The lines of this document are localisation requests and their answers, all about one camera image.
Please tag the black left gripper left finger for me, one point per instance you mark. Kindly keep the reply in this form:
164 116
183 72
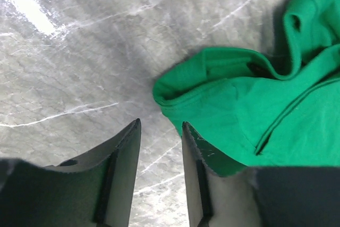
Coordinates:
92 189

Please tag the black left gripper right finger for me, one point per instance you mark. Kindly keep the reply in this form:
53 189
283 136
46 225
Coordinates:
260 196

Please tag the green t shirt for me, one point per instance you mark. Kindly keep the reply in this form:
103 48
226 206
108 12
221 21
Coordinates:
258 114

